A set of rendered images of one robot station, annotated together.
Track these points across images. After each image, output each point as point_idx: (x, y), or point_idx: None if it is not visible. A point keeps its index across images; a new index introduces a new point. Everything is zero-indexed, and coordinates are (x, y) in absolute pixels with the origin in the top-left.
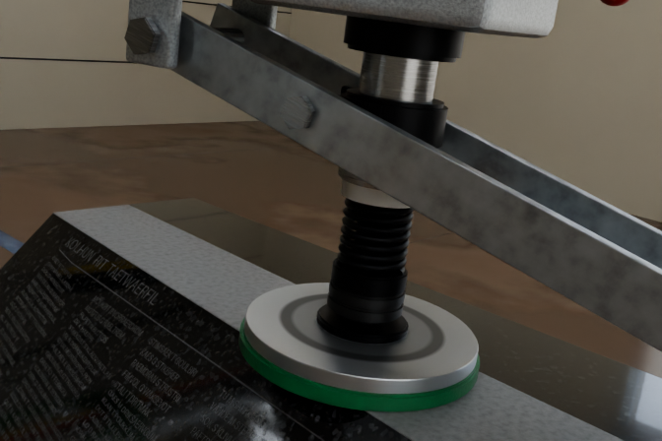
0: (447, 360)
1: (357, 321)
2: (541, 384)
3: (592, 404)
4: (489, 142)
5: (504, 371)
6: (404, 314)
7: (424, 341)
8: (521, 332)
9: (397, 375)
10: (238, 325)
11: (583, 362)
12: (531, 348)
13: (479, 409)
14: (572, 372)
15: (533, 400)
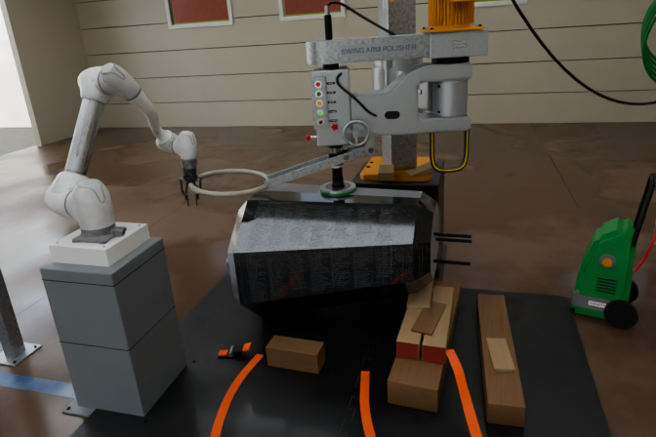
0: (323, 185)
1: None
2: (311, 194)
3: (304, 194)
4: (323, 160)
5: (317, 194)
6: (334, 188)
7: (328, 186)
8: (318, 200)
9: (327, 182)
10: (356, 187)
11: (307, 199)
12: (315, 198)
13: (317, 189)
14: (307, 197)
15: (311, 192)
